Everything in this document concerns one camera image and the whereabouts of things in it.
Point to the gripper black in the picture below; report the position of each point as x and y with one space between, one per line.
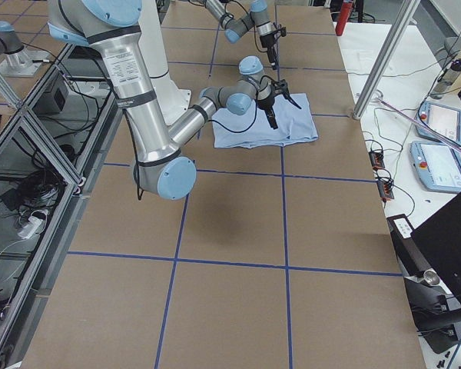
269 41
266 103

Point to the light blue t-shirt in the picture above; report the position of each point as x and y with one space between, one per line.
252 129

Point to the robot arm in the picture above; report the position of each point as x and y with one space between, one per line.
127 35
256 18

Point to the red cylinder bottle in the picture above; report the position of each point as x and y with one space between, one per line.
343 16

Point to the far blue teach pendant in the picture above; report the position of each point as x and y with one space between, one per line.
442 119

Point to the blue teach pendant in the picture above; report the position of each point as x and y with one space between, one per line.
437 166
442 119

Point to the near blue teach pendant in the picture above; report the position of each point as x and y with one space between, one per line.
437 166

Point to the aluminium frame post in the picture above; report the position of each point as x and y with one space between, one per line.
387 50

